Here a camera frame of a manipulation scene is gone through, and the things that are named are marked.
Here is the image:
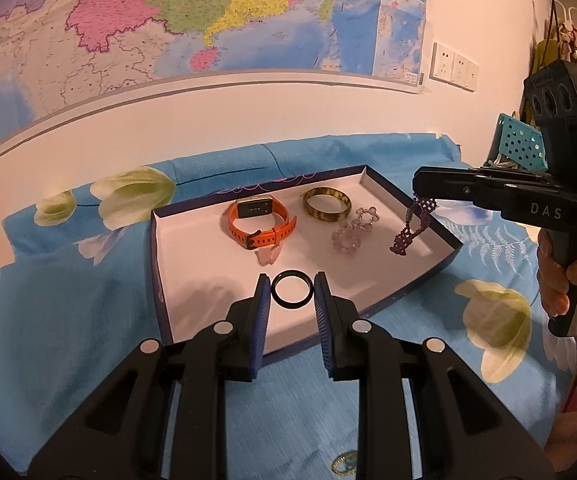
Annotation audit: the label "white wall socket panel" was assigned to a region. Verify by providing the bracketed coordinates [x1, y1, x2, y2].
[429, 42, 479, 92]

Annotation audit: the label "clear pink flower bracelet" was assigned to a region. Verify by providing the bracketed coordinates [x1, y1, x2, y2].
[330, 206, 382, 257]

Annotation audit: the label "purple beaded bracelet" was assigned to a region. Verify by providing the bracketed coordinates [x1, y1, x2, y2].
[389, 196, 439, 257]

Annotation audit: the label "blue floral bed sheet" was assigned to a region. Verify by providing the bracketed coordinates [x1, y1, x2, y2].
[0, 134, 577, 479]

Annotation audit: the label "black ring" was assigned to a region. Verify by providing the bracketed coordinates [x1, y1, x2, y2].
[271, 268, 315, 310]

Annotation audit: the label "teal perforated basket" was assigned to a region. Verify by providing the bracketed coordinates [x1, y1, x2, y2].
[485, 114, 549, 174]

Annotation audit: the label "right hand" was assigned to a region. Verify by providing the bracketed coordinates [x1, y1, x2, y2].
[537, 229, 577, 318]

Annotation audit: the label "navy shallow box tray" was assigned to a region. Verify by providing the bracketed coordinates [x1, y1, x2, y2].
[151, 166, 462, 344]

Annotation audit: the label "hanging clothes and bags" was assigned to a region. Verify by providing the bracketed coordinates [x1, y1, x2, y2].
[530, 0, 577, 75]

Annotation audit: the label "gold green stone ring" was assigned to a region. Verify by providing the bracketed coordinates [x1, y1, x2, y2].
[329, 450, 359, 477]

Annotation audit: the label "colourful wall map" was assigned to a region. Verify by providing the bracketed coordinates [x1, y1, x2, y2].
[0, 0, 427, 157]

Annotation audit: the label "orange smart watch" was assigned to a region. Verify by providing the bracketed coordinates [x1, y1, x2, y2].
[226, 195, 297, 250]

